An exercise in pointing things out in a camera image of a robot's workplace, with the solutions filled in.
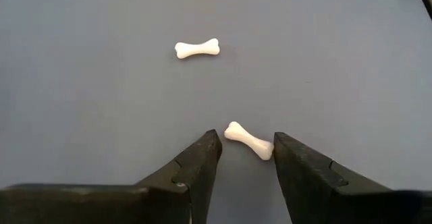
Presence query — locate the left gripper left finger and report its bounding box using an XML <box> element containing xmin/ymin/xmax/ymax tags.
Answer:
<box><xmin>134</xmin><ymin>129</ymin><xmax>223</xmax><ymax>224</ymax></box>

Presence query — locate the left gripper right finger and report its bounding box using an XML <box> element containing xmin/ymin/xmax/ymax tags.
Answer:
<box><xmin>273</xmin><ymin>132</ymin><xmax>399</xmax><ymax>224</ymax></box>

